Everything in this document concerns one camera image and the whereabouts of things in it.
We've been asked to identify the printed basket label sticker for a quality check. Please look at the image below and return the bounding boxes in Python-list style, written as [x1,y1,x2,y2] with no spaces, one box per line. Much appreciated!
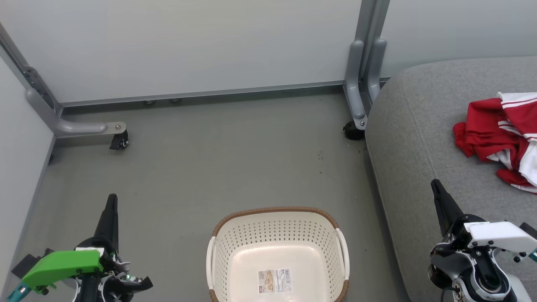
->
[257,268,292,294]

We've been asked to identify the upright grey metal partition foot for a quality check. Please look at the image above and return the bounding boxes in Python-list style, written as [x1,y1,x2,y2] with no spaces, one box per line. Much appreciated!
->
[343,0,391,131]

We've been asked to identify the black caster wheel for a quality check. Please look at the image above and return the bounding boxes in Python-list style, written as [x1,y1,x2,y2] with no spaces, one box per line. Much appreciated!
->
[342,121,366,141]
[109,130,130,151]

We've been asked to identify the red and white garment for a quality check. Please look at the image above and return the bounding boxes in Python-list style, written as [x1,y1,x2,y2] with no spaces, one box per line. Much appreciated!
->
[452,91,537,195]

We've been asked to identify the black left cable teal plug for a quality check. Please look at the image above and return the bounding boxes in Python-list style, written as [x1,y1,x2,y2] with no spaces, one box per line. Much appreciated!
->
[6,282,33,302]

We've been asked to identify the grey partition bottom rail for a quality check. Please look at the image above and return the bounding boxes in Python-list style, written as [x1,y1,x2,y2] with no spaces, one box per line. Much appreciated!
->
[58,77,391,108]

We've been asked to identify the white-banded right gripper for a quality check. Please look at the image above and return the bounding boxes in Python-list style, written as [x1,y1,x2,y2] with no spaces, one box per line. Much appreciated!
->
[430,179,537,255]

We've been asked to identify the grey fabric sofa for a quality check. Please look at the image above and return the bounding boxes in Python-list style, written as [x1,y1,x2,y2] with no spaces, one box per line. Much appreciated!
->
[363,56,537,302]

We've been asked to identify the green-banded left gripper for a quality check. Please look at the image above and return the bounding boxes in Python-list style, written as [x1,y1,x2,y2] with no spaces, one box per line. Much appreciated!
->
[21,193,126,295]

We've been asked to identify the cream perforated laundry basket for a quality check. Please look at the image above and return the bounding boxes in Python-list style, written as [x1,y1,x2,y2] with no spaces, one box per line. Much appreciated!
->
[205,206,351,302]

